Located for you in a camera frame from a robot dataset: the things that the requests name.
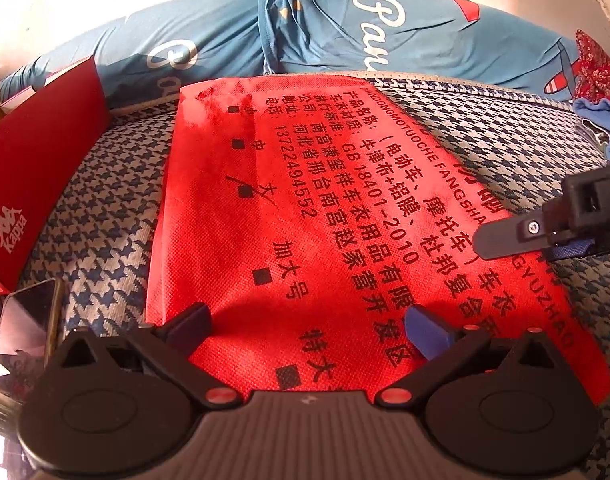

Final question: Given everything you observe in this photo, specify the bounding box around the red nonwoven shopping bag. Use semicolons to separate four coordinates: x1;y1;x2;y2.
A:
145;76;610;402

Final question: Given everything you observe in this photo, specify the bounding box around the red floral cloth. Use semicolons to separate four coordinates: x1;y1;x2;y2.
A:
574;30;610;103

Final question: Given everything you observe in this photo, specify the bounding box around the shiny smartphone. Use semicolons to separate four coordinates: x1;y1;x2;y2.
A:
0;278;64;479

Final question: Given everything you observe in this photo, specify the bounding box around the red Kappa shoe box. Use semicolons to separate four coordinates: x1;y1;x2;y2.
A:
0;58;111;294

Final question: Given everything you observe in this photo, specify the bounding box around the blue printed pillow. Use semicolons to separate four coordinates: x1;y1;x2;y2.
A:
0;0;580;108

